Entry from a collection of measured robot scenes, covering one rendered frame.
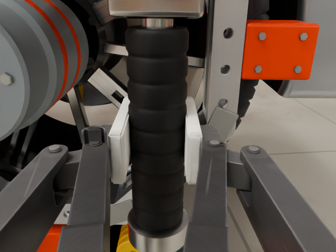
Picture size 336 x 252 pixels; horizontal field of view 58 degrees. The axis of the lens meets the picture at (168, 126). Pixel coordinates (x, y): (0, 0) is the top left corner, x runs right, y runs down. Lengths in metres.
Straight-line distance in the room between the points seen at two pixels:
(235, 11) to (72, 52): 0.19
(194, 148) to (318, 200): 1.57
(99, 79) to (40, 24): 0.22
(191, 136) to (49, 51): 0.19
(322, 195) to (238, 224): 0.53
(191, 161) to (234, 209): 1.36
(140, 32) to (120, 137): 0.06
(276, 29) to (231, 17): 0.06
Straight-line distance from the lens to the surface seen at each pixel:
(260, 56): 0.40
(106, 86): 0.52
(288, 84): 0.60
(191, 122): 0.17
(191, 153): 0.16
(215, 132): 0.18
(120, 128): 0.17
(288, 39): 0.41
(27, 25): 0.31
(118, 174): 0.17
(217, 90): 0.40
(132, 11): 0.16
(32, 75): 0.28
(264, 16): 0.49
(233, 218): 1.46
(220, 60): 0.39
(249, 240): 1.38
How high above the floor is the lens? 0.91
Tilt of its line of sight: 22 degrees down
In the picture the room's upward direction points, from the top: 1 degrees clockwise
